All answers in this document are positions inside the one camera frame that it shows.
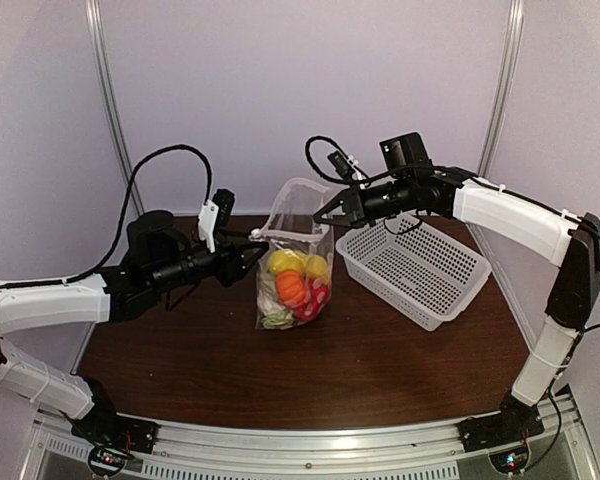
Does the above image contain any left round circuit board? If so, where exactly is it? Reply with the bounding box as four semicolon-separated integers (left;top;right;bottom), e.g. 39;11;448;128
87;445;133;477

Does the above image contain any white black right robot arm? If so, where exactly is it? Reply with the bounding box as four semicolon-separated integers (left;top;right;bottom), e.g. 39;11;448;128
313;132;600;442

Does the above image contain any yellow toy pepper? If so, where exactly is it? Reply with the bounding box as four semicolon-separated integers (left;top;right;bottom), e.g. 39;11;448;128
268;249;308;275

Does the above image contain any clear zip top bag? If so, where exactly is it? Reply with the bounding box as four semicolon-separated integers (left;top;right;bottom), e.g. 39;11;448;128
250;178;335;330

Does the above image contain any white toy cauliflower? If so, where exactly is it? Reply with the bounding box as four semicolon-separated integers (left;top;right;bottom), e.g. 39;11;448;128
257;272;296;330

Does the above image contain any red toy bell pepper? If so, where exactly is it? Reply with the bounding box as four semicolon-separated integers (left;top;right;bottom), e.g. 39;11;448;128
294;279;331;323

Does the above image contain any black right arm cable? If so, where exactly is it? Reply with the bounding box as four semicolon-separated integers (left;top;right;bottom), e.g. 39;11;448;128
304;134;600;441

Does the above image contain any round circuit board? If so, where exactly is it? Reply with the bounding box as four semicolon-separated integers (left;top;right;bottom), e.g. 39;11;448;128
87;445;133;477
489;445;530;476

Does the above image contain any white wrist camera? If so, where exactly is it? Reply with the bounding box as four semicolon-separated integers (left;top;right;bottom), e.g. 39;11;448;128
197;188;235;253
327;151;371;188

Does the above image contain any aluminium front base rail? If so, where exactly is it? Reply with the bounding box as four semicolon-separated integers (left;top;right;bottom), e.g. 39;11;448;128
24;394;596;480

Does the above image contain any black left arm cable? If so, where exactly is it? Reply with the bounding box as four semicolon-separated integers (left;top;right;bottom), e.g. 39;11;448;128
0;144;215;291

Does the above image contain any yellow toy banana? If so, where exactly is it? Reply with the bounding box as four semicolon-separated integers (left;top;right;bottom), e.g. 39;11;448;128
305;255;330;283

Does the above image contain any left aluminium frame post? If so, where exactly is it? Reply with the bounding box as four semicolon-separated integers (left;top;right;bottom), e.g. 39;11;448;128
83;0;146;214

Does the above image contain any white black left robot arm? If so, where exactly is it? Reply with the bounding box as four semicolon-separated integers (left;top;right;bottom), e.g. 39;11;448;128
0;210;268;444

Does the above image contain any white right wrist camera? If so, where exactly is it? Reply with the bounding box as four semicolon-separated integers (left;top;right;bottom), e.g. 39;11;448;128
327;151;371;188

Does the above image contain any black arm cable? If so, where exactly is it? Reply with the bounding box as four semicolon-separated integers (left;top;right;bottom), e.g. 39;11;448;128
304;134;600;441
0;144;215;291

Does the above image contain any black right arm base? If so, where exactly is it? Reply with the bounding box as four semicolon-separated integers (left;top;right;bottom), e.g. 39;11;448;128
457;388;547;453

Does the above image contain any right round circuit board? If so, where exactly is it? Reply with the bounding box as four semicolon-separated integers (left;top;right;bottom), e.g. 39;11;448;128
489;445;530;476

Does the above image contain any aluminium frame post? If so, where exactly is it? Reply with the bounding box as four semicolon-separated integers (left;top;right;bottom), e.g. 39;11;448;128
83;0;146;214
478;0;525;176

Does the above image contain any right aluminium frame post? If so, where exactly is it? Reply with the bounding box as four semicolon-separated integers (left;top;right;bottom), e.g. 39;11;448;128
478;0;525;176

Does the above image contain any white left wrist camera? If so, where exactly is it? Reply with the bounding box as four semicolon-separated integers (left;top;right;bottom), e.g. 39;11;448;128
197;188;235;253

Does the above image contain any orange toy pumpkin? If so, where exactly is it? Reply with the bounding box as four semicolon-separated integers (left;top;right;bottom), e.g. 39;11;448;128
275;270;307;308

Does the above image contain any white perforated plastic basket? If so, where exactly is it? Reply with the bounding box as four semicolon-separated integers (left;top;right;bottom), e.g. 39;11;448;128
335;213;492;332

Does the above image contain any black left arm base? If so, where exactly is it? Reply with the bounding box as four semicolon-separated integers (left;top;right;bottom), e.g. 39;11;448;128
69;379;158;454

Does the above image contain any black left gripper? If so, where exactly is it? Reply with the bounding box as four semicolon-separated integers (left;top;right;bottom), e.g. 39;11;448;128
149;227;268;294

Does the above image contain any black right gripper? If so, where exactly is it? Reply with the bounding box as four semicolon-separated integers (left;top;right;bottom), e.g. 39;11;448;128
315;175;415;228

